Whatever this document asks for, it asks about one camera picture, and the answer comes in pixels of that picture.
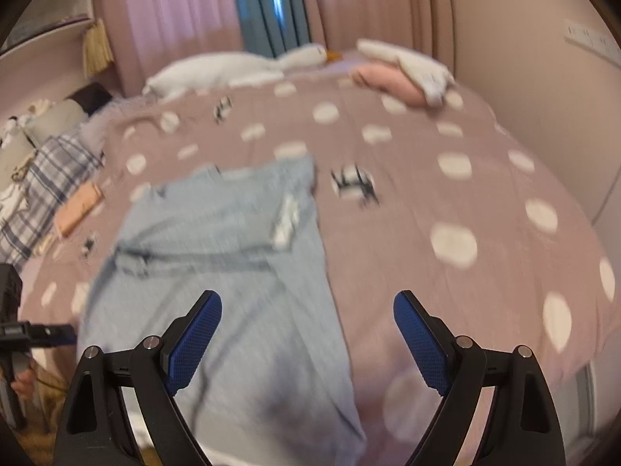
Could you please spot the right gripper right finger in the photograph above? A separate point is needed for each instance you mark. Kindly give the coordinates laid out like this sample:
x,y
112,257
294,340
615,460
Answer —
x,y
522,426

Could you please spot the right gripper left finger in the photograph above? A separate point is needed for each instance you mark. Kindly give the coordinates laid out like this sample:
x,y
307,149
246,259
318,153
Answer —
x,y
95,428

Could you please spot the grey New York sweatshirt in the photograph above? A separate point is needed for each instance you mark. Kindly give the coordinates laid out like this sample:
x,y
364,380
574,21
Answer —
x,y
274,386

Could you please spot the left hand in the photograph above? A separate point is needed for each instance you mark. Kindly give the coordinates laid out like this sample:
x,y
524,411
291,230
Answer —
x,y
24,383

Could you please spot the folded orange bear garment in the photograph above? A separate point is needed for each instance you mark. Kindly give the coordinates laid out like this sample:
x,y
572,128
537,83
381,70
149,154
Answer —
x,y
86,197

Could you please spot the blue plaid pillow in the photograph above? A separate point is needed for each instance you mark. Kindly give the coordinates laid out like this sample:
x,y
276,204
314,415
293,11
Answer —
x,y
61,165

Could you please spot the lavender pillow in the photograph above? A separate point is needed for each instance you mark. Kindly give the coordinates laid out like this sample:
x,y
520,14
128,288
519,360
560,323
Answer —
x,y
92,133

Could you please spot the pink polka dot duvet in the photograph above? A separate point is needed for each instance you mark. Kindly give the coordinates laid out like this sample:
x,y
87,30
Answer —
x,y
443,203

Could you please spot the white goose plush toy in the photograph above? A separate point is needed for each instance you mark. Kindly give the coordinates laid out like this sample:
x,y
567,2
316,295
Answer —
x,y
208,71

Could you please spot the pink curtain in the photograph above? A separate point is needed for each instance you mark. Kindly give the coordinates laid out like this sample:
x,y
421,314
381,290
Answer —
x,y
147,35

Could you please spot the folded pink garment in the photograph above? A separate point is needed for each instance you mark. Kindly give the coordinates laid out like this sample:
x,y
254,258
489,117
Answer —
x,y
390,80

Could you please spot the teal curtain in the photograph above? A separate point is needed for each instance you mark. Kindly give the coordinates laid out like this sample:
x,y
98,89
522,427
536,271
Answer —
x,y
271,28

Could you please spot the straw fan on wall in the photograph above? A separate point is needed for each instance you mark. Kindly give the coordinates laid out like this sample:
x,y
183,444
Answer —
x,y
97,55

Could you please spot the white wall power strip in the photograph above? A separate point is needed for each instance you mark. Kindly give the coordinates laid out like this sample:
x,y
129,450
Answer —
x,y
603,46

